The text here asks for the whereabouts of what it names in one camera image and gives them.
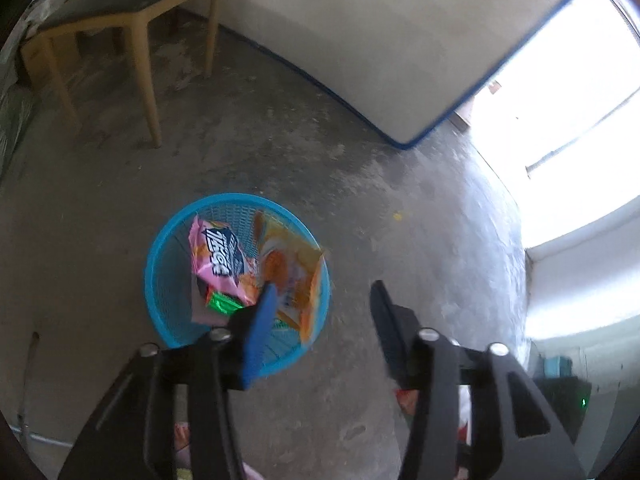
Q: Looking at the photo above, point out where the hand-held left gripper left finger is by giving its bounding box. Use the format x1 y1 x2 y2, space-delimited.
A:
57 282 279 480

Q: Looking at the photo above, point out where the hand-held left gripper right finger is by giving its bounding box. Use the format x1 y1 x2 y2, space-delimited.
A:
370 280 586 480

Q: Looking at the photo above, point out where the green and red snack bag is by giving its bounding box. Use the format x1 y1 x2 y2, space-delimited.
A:
202 287 244 317

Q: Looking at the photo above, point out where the orange snack bag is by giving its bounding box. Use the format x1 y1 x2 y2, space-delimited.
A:
252 210 326 346

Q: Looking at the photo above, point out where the pink snack bag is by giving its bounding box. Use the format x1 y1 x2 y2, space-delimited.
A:
189 215 263 311

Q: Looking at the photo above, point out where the blue plastic mesh basket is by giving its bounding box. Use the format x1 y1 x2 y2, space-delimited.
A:
145 193 331 378

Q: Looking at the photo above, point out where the pink slipper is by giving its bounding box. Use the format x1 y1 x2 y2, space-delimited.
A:
172 422 193 468

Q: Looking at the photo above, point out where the black device with green light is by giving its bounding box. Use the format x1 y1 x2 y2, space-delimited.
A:
530 355 593 441

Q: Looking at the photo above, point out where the white mattress with blue edge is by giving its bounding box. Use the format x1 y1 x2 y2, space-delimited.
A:
210 0 593 148

